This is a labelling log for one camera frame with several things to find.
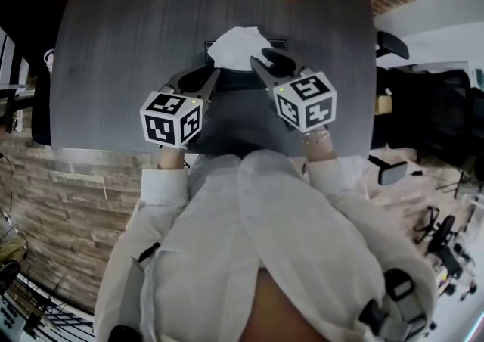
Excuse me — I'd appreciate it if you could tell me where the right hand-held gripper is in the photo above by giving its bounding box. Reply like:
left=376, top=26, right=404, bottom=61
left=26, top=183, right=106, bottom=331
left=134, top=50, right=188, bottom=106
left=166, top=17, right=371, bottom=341
left=249, top=47, right=338, bottom=134

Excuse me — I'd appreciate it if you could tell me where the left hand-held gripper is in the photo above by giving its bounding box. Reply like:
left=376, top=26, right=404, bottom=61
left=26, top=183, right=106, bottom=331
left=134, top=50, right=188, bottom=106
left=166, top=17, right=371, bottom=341
left=139, top=66, right=222, bottom=149

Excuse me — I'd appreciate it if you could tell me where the black tissue box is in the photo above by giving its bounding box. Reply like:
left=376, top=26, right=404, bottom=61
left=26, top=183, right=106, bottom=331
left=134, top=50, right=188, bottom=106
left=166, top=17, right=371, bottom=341
left=203, top=39, right=289, bottom=92

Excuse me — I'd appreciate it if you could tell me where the white tissue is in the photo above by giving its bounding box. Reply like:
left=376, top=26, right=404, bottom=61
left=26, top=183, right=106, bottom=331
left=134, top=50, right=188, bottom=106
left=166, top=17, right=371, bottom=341
left=206, top=26, right=275, bottom=69

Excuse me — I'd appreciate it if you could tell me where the person's left forearm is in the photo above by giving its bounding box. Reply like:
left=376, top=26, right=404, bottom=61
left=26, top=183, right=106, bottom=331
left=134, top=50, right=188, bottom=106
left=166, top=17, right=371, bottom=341
left=93, top=142, right=191, bottom=338

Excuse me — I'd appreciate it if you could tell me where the person's right forearm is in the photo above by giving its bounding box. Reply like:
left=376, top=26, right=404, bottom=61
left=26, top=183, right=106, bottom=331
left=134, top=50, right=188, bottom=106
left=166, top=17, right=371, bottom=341
left=301, top=129, right=440, bottom=336

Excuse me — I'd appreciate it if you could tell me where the beige small box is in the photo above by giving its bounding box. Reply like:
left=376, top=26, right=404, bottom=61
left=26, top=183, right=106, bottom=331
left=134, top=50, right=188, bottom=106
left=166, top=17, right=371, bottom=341
left=375, top=93, right=394, bottom=116

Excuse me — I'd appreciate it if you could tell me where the white pink object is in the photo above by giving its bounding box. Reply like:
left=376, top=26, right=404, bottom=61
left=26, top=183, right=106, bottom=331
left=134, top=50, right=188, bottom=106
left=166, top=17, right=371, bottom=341
left=42, top=48, right=57, bottom=73

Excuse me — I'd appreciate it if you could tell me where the person's white clothed torso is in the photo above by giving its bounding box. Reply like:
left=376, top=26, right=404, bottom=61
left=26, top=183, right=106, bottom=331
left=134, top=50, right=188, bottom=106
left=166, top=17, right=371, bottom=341
left=138, top=148, right=383, bottom=342

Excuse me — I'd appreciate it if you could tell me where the black mesh office chair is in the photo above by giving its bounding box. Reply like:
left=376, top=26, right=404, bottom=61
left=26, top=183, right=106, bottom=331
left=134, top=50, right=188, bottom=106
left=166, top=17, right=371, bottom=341
left=368, top=30, right=474, bottom=187

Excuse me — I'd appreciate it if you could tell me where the black office chair with wheels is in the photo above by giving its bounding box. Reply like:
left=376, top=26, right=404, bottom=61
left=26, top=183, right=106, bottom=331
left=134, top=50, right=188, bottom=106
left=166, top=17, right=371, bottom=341
left=412, top=205, right=476, bottom=281

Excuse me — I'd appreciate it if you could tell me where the thin wrist bracelet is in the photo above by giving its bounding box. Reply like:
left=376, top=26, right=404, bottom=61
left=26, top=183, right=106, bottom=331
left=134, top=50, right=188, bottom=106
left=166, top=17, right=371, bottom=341
left=302, top=129, right=330, bottom=145

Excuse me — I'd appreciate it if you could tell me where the black grey harness strap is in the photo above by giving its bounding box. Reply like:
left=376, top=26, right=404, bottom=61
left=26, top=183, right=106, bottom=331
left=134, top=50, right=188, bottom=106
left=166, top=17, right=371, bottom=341
left=358, top=267, right=429, bottom=342

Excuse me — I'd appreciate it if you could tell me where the black wire stand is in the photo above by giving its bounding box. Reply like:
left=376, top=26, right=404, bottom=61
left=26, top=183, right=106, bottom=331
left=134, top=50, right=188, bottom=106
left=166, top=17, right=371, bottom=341
left=11, top=272, right=95, bottom=337

